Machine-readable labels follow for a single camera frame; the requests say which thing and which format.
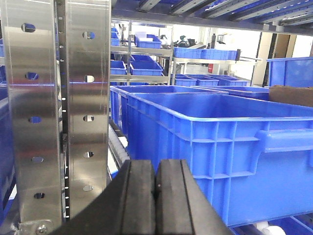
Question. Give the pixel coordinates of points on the large blue plastic bin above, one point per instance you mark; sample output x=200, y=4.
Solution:
x=252, y=159

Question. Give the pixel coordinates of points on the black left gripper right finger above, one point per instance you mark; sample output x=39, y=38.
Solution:
x=181, y=207

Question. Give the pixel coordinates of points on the brown cardboard box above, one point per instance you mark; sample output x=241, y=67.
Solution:
x=291, y=95

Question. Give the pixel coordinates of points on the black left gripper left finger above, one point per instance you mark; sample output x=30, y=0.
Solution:
x=125, y=207

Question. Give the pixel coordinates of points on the perforated steel shelf post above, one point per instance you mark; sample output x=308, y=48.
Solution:
x=57, y=58

